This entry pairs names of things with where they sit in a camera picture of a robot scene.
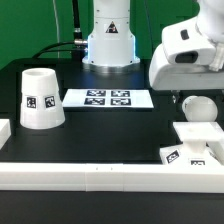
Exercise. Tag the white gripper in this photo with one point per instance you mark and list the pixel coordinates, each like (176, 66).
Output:
(186, 60)

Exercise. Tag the white lamp base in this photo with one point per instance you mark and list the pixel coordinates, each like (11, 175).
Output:
(194, 149)

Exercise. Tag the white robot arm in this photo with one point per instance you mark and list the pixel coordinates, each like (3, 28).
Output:
(111, 44)

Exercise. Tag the white lamp shade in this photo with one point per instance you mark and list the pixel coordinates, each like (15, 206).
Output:
(41, 107)

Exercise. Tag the white marker tag sheet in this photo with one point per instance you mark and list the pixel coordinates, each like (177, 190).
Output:
(107, 98)

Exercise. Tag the white front fence wall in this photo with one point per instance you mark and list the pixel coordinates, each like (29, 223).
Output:
(110, 177)

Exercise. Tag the white left fence wall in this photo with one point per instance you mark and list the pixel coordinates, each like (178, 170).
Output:
(5, 131)

